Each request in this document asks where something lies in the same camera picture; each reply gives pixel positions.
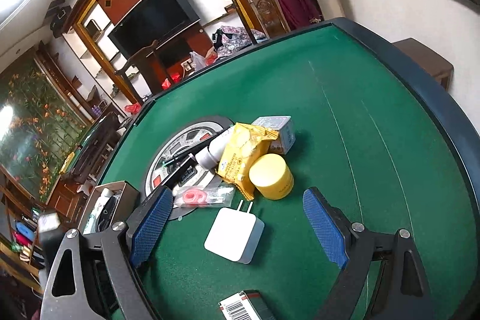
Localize cardboard tray box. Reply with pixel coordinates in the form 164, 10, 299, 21
78, 181, 140, 235

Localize wooden chair near table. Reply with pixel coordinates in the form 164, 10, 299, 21
115, 40, 175, 105

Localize black marker green cap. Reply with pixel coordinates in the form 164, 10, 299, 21
162, 133, 220, 166

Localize floral clothes pile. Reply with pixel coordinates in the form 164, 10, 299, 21
211, 25, 253, 58

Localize small white teal box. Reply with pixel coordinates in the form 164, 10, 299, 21
251, 116, 295, 155

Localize wooden clothes rack chair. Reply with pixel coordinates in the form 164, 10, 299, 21
229, 0, 290, 45

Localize white power adapter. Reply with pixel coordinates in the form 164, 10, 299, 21
203, 201, 264, 264

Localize floral wall mural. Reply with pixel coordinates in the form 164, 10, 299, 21
1, 58, 86, 202

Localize silver red box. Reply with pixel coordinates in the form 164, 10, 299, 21
218, 289, 276, 320

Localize black television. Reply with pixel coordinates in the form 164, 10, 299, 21
108, 0, 199, 59

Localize yellow snack packet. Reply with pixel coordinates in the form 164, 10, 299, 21
216, 123, 279, 201

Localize yellow round jar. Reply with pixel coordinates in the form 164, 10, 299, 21
249, 154, 295, 201

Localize clear packet red rings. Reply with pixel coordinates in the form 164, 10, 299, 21
172, 185, 237, 209

